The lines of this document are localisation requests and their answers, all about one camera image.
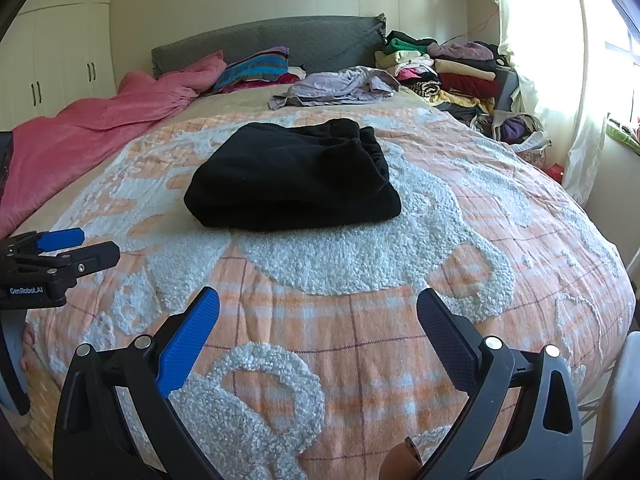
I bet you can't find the black sweater with orange cuffs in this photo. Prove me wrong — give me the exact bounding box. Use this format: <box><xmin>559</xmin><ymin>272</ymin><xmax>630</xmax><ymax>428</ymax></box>
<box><xmin>183</xmin><ymin>118</ymin><xmax>401</xmax><ymax>232</ymax></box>

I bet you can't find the bag of clothes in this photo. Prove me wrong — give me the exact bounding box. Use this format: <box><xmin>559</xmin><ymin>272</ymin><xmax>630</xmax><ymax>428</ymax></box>
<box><xmin>470</xmin><ymin>110</ymin><xmax>551</xmax><ymax>169</ymax></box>

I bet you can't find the pile of folded clothes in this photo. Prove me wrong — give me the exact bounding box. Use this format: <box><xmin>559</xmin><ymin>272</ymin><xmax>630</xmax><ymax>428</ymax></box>
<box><xmin>374</xmin><ymin>30</ymin><xmax>520</xmax><ymax>125</ymax></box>

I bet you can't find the person's left hand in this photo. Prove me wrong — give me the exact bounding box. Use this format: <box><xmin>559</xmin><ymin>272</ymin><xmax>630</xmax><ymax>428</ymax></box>
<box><xmin>20</xmin><ymin>323</ymin><xmax>38</xmax><ymax>373</ymax></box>

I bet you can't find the pink blanket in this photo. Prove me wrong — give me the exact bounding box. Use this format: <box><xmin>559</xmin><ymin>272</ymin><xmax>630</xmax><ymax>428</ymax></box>
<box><xmin>1</xmin><ymin>51</ymin><xmax>227</xmax><ymax>236</ymax></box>

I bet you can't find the orange and white tufted bedspread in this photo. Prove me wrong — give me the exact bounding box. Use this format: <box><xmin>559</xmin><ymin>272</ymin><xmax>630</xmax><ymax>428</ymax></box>
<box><xmin>17</xmin><ymin>108</ymin><xmax>636</xmax><ymax>479</ymax></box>

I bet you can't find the white wardrobe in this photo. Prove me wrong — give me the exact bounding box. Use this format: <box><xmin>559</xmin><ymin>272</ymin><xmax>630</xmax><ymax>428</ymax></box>
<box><xmin>1</xmin><ymin>0</ymin><xmax>116</xmax><ymax>130</ymax></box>

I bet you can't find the beige bed sheet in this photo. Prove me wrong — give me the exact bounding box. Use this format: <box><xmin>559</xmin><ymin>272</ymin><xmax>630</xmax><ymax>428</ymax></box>
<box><xmin>1</xmin><ymin>87</ymin><xmax>439</xmax><ymax>252</ymax></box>

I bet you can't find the red bag on floor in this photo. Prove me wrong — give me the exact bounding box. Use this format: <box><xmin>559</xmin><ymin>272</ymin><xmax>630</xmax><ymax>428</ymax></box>
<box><xmin>544</xmin><ymin>164</ymin><xmax>564</xmax><ymax>184</ymax></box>

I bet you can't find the striped blue folded blanket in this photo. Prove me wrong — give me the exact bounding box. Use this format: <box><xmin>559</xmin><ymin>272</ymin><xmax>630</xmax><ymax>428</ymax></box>
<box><xmin>208</xmin><ymin>46</ymin><xmax>299</xmax><ymax>94</ymax></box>

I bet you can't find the lilac crumpled garment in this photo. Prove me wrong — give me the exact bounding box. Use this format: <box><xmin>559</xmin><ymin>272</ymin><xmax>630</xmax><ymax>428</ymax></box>
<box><xmin>268</xmin><ymin>66</ymin><xmax>400</xmax><ymax>110</ymax></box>

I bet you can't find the grey upholstered headboard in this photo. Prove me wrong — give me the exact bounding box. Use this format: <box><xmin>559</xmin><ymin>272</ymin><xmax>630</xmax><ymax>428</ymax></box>
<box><xmin>151</xmin><ymin>14</ymin><xmax>386</xmax><ymax>78</ymax></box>

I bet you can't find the white curtain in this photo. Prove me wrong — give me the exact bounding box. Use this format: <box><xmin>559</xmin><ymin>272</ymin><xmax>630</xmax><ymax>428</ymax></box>
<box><xmin>497</xmin><ymin>0</ymin><xmax>620</xmax><ymax>205</ymax></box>

